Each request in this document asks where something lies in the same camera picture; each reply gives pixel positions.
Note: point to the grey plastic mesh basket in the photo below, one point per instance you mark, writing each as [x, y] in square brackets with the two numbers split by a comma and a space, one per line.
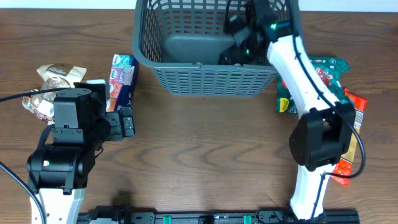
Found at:
[181, 41]

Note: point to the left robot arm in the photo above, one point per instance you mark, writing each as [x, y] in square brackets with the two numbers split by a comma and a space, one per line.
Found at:
[67, 150]

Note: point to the black aluminium rail base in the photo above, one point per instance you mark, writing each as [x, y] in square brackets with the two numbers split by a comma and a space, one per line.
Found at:
[124, 215]

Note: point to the small white-green sachet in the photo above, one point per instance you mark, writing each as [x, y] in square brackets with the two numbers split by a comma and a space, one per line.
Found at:
[97, 82]

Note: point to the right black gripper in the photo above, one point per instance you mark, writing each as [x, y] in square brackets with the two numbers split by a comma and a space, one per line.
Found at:
[233, 48]

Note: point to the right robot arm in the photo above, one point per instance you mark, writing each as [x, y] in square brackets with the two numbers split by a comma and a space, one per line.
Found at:
[325, 124]

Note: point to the Kleenex tissue multipack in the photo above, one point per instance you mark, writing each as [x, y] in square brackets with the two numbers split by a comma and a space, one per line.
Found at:
[122, 82]

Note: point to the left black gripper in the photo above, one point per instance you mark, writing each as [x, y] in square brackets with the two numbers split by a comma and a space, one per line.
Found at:
[128, 130]

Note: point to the green Nescafe coffee bag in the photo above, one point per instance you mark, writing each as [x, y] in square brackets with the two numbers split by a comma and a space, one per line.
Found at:
[329, 70]

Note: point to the Pantree cookie pouch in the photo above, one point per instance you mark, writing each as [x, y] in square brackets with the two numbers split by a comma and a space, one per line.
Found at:
[58, 75]

